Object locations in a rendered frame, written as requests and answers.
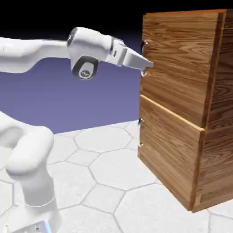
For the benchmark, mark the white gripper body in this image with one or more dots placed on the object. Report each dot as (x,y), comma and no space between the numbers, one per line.
(133,58)

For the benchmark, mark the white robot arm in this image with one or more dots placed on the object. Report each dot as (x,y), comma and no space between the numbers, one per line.
(87,45)

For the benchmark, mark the large wooden cabinet door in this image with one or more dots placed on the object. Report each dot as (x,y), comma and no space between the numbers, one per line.
(178,69)

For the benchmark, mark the wooden cabinet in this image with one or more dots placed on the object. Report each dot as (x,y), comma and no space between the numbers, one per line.
(218,109)

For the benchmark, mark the small wooden cabinet door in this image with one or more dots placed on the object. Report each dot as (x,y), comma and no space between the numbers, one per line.
(169,154)

